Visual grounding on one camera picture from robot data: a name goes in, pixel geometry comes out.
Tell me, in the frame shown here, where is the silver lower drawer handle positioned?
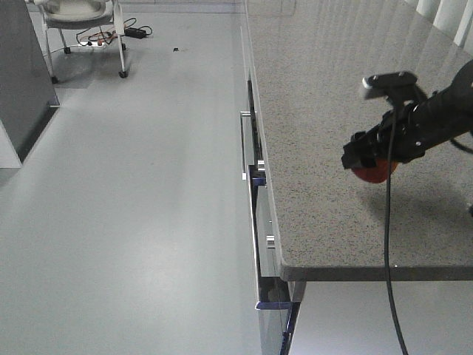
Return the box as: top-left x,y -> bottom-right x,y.
248,166 -> 279,277

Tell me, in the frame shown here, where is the red yellow apple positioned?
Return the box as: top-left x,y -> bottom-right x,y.
351,159 -> 398,183

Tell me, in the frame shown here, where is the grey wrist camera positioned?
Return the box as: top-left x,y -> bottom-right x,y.
359,71 -> 418,100

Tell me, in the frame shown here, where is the silver upper drawer handle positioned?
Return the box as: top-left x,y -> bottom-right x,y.
239,111 -> 265,185

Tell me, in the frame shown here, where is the kitchen counter cabinet base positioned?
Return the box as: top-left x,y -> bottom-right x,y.
240,24 -> 305,354

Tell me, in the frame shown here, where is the black power adapter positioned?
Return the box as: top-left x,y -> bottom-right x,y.
124,27 -> 148,39

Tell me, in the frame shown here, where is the grey white office chair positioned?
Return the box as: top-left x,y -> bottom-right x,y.
27,0 -> 128,84

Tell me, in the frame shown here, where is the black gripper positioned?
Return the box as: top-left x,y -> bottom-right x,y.
341,103 -> 431,169

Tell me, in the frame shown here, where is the silver drawer handle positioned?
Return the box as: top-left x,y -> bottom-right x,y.
239,111 -> 265,185
248,166 -> 279,277

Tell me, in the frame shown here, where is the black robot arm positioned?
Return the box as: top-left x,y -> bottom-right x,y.
341,61 -> 472,169

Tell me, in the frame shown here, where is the black hanging cable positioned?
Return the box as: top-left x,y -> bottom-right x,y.
382,106 -> 409,355

